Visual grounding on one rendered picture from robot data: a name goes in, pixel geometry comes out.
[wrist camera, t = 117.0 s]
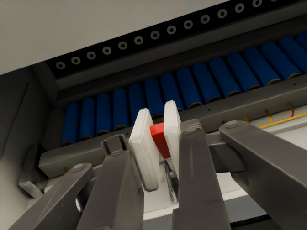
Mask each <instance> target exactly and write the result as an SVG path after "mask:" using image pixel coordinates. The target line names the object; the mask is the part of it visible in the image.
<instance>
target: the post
mask: <svg viewBox="0 0 307 230"><path fill-rule="evenodd" d="M28 82H30V83H31V84H32V85H33V87H34V88H35V89H36V91H37V92H38V93H39V94H40V96H41V97H42V99H43V100H44V101H45V103H46V104H47V105H48V107H49V108H50V109H51V110H52V109H54V107H53V105H52V103H51V101H50V99H49V97H48V96H47V94H46V92H45V90H44V88H43V86H42V84H41V82H40V80H39V79H38V77H37V75H36V73H35V71H34V69H33V67H32V65H30V66H27V67H24V68H20V69H18V70H15V71H12V72H8V73H5V74H2V75H0V157H1V154H2V152H3V149H4V147H5V144H6V141H7V138H8V136H9V133H10V130H11V128H12V125H13V122H14V120H15V117H16V114H17V112H18V109H19V106H20V103H21V100H22V98H23V95H24V93H25V90H26V87H27V84H28Z"/></svg>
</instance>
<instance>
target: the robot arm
mask: <svg viewBox="0 0 307 230"><path fill-rule="evenodd" d="M152 125H154V124H153V120H152V117H151V114H150V112H149V109H147V108H144V109H141V110H140V111H139V113H138V116H137V119H136V122H135V125H134V127H133V130H132V133H131V136H130V138H127V139H125V136H124V134H117V135H113V136H110V137H108V138H106V139H104V140H103V141H101V146H102V149H103V152H104V154H105V159H104V162H103V164H102V166H101V167H98V168H96V169H93V167H92V165H91V163H83V164H82V163H81V164H78V165H76V166H74V167H73V168H72V169H70V170H69V171H68V172H67V173H65V174H64V175H63V176H62V177H61V178H60V179H59V180H58V181H57V182H56V183H55V184H54V185H53V186H52V187H51V188H50V189H49V190H48V191H47V192H46V193H45V194H44V195H43V196H42V197H41V198H40V199H39V200H38V201H37V202H36V203H35V204H34V205H33V206H32V207H30V208H29V209H28V210H27V211H26V212H25V213H24V214H23V215H22V216H21V217H20V218H19V219H18V220H17V221H16V222H15V223H14V224H13V225H12V226H11V227H10V228H9V229H7V230H143V214H144V191H143V188H142V185H141V184H142V183H143V187H144V190H145V191H147V192H148V193H149V192H152V191H156V190H158V188H159V150H158V148H157V146H156V144H155V142H154V140H153V138H152V136H151V131H150V126H152ZM219 132H220V134H213V135H209V134H206V133H205V131H204V129H203V128H202V126H201V124H200V122H199V120H197V119H192V120H188V121H184V122H181V121H180V117H179V113H178V110H177V107H176V103H175V101H173V100H171V101H168V102H166V104H165V109H164V136H165V139H166V142H167V145H168V148H169V152H170V155H171V158H172V161H173V165H174V167H175V171H176V174H177V178H178V180H179V207H178V208H175V209H173V211H172V230H232V229H231V225H230V222H229V218H228V214H227V211H226V207H225V204H224V200H223V197H222V192H221V189H220V185H219V182H218V178H217V173H228V172H230V174H231V177H232V179H233V180H234V181H235V182H236V183H237V184H238V185H239V186H240V187H241V188H242V189H243V190H244V191H245V192H246V193H247V194H248V195H249V196H250V197H251V198H252V199H253V200H254V201H255V202H256V203H257V204H258V205H259V206H260V207H261V208H262V209H263V210H264V211H265V212H266V213H267V214H268V215H269V216H270V217H271V218H272V219H273V220H274V221H275V222H276V223H277V224H278V225H279V226H280V227H281V228H282V229H283V230H307V150H306V149H304V148H302V147H299V146H297V145H295V144H293V143H291V142H289V141H286V140H284V139H282V138H280V137H278V136H275V135H273V134H271V133H269V132H267V131H264V130H263V129H260V128H258V127H256V126H254V125H252V124H250V123H247V122H245V121H237V120H233V121H229V122H227V123H226V124H223V125H221V126H220V127H219ZM76 199H77V202H78V204H79V207H80V211H79V210H78V208H77V205H76Z"/></svg>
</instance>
